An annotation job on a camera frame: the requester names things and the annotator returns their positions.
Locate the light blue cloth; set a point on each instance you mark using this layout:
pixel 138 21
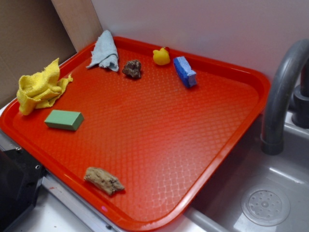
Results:
pixel 105 53

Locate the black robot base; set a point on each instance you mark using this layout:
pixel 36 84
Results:
pixel 20 179

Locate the yellow cloth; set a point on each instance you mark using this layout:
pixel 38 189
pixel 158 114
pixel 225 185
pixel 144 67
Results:
pixel 42 89

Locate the red plastic tray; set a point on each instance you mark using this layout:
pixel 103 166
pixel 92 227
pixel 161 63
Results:
pixel 162 140

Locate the blue sponge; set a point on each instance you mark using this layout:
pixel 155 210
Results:
pixel 185 72

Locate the dark brown rock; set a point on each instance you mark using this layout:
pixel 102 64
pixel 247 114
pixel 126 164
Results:
pixel 132 69

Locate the yellow rubber duck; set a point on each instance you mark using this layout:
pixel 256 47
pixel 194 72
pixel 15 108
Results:
pixel 161 57

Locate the tan driftwood piece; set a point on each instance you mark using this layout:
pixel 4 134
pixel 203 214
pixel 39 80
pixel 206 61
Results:
pixel 103 180

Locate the green rectangular block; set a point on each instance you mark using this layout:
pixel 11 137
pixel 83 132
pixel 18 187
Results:
pixel 65 120

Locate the grey sink faucet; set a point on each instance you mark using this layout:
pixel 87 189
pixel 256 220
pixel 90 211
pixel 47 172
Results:
pixel 290 88

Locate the wooden board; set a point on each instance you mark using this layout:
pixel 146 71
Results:
pixel 80 21

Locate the grey sink basin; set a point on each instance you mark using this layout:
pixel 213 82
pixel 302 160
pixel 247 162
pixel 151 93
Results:
pixel 217 208

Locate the round sink drain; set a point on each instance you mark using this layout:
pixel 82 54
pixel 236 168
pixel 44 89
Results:
pixel 265 205

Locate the brown cardboard panel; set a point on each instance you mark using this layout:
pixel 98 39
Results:
pixel 31 36

